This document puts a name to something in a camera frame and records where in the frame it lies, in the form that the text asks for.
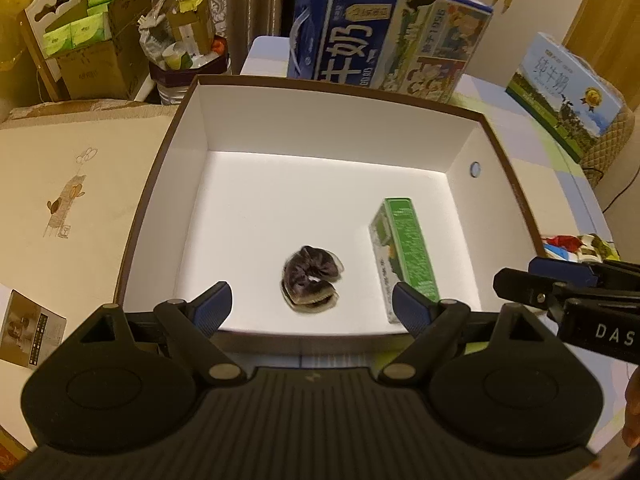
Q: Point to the full trash bin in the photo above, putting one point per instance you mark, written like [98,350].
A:
[183,39]

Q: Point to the dark brown hair scrunchie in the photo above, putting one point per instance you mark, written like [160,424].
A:
[308,278]

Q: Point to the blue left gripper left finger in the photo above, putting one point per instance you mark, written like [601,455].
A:
[190,326]

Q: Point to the brown white storage box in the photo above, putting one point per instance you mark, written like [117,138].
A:
[239,185]

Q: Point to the green slim carton box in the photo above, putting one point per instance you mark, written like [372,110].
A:
[400,252]

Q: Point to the cardboard box with tissues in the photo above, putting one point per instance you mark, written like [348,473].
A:
[96,45]

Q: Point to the photo card leaflet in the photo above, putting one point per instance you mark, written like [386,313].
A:
[29,333]

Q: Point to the yellow snack packet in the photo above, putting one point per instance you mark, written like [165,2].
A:
[593,248]

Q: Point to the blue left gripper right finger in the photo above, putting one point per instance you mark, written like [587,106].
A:
[436,328]

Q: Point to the light blue milk gift box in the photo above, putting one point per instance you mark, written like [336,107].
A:
[564,95]

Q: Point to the white carved chair back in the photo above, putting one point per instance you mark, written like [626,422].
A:
[33,22]

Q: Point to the blue milk carton box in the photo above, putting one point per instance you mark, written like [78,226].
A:
[418,48]

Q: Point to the red small packet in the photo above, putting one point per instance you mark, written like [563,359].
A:
[570,243]

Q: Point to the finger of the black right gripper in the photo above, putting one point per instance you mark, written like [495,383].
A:
[608,274]
[551,295]

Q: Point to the quilted beige chair cushion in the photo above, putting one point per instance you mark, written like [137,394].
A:
[600,157]

